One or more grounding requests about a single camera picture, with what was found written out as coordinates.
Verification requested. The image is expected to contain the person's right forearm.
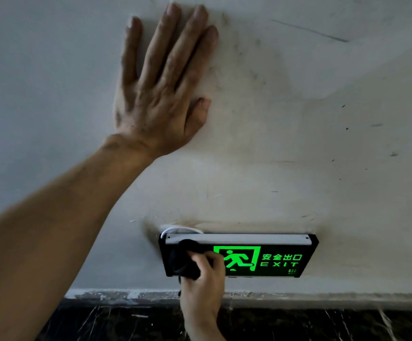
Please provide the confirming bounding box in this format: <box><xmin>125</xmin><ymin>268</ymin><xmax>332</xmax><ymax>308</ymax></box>
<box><xmin>183</xmin><ymin>316</ymin><xmax>226</xmax><ymax>341</ymax></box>

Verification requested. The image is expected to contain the white cable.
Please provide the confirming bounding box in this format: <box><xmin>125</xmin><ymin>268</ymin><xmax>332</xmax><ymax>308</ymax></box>
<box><xmin>160</xmin><ymin>226</ymin><xmax>205</xmax><ymax>240</ymax></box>

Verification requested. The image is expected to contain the person's right hand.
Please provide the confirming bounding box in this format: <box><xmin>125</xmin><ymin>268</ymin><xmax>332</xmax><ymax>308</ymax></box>
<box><xmin>179</xmin><ymin>250</ymin><xmax>226</xmax><ymax>325</ymax></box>

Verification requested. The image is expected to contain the person's left hand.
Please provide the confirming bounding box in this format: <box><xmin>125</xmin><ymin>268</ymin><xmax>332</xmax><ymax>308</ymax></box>
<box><xmin>103</xmin><ymin>2</ymin><xmax>219</xmax><ymax>161</ymax></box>

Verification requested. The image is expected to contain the black green emergency exit sign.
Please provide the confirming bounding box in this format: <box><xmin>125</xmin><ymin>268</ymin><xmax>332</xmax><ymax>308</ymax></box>
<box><xmin>158</xmin><ymin>233</ymin><xmax>320</xmax><ymax>279</ymax></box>

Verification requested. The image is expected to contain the dark marble baseboard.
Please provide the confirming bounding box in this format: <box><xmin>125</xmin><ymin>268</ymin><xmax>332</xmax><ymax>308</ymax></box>
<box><xmin>35</xmin><ymin>297</ymin><xmax>412</xmax><ymax>341</ymax></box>

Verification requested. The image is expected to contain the black cleaning cloth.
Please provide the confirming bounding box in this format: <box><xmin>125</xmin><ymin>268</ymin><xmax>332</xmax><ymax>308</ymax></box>
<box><xmin>167</xmin><ymin>239</ymin><xmax>214</xmax><ymax>296</ymax></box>

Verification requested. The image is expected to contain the person's left forearm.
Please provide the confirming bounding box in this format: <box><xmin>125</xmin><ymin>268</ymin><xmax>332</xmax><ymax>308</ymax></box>
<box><xmin>0</xmin><ymin>135</ymin><xmax>156</xmax><ymax>341</ymax></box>

